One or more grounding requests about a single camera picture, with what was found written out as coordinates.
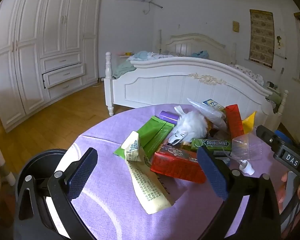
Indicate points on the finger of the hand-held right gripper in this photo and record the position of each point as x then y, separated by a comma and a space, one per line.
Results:
270, 137

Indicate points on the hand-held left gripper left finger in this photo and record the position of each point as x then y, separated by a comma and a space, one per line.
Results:
82, 172

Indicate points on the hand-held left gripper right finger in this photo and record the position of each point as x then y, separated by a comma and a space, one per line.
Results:
212, 172

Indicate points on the clear plastic box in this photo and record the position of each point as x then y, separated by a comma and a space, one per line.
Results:
247, 146

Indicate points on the large red box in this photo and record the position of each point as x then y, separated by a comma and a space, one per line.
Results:
175, 167

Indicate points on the cream printed wrapper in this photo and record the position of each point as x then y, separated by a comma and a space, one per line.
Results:
145, 187

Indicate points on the person's right hand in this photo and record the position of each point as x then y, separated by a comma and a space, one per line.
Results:
283, 192

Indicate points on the yellow paper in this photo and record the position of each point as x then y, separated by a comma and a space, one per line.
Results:
248, 123

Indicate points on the green gum packet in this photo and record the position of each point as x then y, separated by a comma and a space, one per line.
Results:
215, 143

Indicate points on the small white bottle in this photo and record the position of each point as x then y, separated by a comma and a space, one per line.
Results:
247, 168

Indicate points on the green pillow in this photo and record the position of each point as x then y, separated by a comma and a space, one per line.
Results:
273, 101

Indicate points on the tall red box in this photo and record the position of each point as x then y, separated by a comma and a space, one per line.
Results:
233, 122

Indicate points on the purple tablecloth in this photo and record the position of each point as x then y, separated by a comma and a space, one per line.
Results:
110, 205

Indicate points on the white nightstand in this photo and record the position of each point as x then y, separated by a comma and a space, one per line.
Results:
273, 87

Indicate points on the white fluffy toy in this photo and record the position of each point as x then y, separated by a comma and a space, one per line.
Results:
192, 125

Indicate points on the clear plastic bag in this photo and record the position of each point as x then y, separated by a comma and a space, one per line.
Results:
210, 115

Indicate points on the patterned blanket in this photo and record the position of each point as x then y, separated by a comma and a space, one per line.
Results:
247, 73

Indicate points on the purple roll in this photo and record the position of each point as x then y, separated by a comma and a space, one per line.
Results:
168, 117

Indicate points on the white bed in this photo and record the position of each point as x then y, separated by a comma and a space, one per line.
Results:
177, 87

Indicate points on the patterned window blind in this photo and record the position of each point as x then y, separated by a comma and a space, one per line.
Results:
262, 37

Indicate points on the teal cloth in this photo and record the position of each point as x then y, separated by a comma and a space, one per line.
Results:
200, 54

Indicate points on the light green cloth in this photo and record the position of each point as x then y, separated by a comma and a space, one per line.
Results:
123, 68

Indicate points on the pink nightstand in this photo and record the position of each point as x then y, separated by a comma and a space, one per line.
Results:
123, 54

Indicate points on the white wardrobe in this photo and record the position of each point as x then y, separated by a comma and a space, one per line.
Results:
27, 55

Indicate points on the light blue cloth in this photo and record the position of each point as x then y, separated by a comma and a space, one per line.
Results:
141, 55

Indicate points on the grey air conditioner pipe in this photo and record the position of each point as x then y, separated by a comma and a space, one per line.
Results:
155, 4

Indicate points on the white chair frame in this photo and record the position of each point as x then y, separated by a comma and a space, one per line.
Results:
0, 155

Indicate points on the white hanging wall scroll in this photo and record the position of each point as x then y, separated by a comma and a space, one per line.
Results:
281, 47

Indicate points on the yellow wall plate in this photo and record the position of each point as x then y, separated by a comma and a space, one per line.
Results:
236, 26

